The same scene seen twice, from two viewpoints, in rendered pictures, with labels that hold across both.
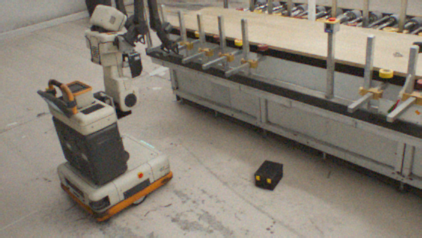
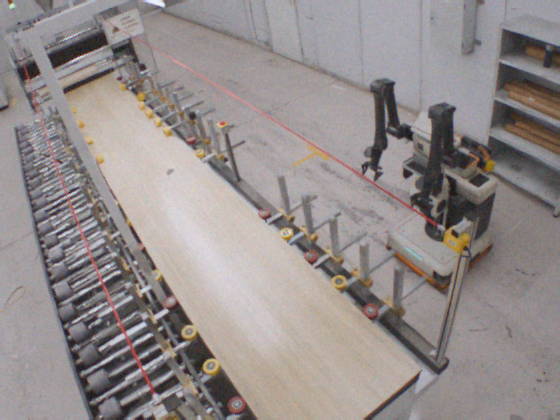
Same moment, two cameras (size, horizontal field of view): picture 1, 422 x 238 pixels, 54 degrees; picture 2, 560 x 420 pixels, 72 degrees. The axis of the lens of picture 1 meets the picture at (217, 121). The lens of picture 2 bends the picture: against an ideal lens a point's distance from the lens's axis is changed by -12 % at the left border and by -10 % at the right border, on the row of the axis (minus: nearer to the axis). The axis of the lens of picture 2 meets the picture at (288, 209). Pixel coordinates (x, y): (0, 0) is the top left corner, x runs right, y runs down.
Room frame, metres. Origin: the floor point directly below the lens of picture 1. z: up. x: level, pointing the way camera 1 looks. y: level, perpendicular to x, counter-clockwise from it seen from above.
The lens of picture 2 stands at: (5.10, 0.20, 2.73)
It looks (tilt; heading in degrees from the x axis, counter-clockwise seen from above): 41 degrees down; 193
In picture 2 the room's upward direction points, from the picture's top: 11 degrees counter-clockwise
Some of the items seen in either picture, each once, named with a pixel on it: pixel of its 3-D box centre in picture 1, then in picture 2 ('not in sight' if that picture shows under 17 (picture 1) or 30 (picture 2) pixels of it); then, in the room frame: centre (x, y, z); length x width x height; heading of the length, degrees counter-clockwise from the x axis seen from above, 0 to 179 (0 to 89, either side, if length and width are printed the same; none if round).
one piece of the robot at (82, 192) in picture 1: (74, 186); not in sight; (2.46, 1.07, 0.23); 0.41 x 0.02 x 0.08; 41
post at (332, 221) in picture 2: (202, 41); (335, 247); (3.41, 0.04, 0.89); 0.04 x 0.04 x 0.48; 41
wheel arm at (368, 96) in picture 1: (368, 96); (222, 151); (2.21, -0.92, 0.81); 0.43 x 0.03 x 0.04; 131
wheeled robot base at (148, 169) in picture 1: (114, 172); (440, 239); (2.69, 0.83, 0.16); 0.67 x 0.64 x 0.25; 131
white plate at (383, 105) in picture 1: (399, 111); not in sight; (2.09, -1.06, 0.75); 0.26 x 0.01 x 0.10; 41
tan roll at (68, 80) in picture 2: not in sight; (82, 74); (0.46, -3.21, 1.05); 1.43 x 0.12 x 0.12; 131
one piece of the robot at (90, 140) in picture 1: (90, 129); (453, 194); (2.63, 0.90, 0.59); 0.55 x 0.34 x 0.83; 41
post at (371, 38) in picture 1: (368, 73); (216, 143); (2.27, -0.94, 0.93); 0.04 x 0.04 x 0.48; 41
